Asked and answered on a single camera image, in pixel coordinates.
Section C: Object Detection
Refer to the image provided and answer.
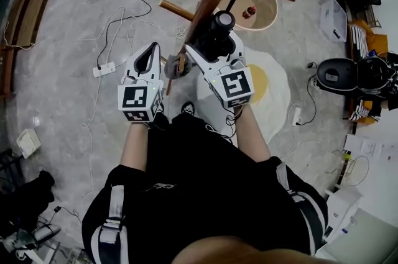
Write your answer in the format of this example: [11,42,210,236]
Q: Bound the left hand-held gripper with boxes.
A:
[117,42,165,123]

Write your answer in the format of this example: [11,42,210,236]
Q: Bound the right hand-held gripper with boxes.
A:
[185,32,256,109]

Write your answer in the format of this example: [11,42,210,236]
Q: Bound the person's right forearm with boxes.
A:
[235,106,272,164]

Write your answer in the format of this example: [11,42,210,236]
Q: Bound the person's left forearm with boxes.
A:
[119,121,150,173]

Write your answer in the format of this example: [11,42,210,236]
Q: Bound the gray hat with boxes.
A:
[164,53,193,80]

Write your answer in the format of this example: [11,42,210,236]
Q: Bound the white power strip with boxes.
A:
[287,104,302,127]
[92,61,116,78]

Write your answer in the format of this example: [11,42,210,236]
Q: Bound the person's black shoe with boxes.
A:
[180,101,196,116]

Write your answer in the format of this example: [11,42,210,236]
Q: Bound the round beige tub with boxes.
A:
[214,0,279,31]

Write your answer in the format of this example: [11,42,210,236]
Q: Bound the egg-shaped rug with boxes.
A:
[195,47,292,145]

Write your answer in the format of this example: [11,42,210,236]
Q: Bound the black oval shell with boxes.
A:
[316,58,358,93]

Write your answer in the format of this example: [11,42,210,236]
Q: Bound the clear plastic storage box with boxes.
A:
[320,0,348,43]

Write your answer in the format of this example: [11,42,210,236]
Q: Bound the brown wooden ledge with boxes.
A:
[0,0,77,99]

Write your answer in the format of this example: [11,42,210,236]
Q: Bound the person's black shirt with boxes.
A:
[81,112,330,264]

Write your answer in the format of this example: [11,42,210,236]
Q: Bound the striped cushion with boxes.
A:
[349,25,369,60]

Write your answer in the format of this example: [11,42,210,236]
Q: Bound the white flat box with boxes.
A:
[16,128,42,160]

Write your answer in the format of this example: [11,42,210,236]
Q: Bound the orange sofa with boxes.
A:
[345,3,398,129]

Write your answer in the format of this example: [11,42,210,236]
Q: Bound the white paper sheets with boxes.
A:
[343,134,398,163]

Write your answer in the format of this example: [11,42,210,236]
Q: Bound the white cabinet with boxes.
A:
[323,188,398,260]

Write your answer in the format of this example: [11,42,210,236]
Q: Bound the person's face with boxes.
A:
[170,235,330,264]

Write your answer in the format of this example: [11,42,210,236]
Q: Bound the coiled white cable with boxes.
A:
[169,25,190,40]

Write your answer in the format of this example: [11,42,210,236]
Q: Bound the white wire chair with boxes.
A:
[334,149,371,188]

